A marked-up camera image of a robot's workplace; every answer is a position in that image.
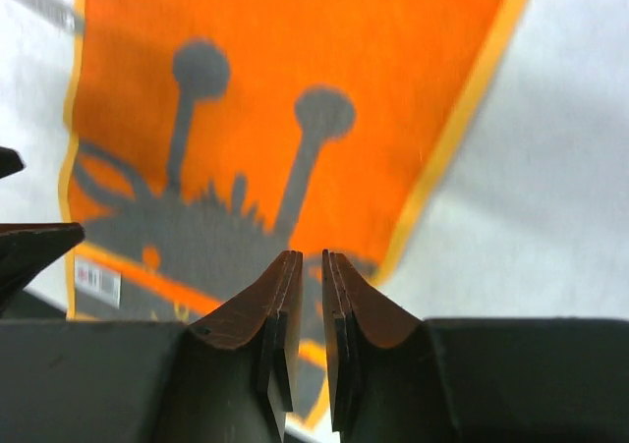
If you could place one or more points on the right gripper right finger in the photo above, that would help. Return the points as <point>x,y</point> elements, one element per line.
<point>396,378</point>

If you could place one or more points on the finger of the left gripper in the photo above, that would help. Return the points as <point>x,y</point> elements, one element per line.
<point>10,162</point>
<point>27,249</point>

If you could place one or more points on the grey orange-edged towel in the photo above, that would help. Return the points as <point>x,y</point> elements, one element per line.
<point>207,136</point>

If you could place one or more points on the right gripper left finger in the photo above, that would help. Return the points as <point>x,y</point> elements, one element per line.
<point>228,377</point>

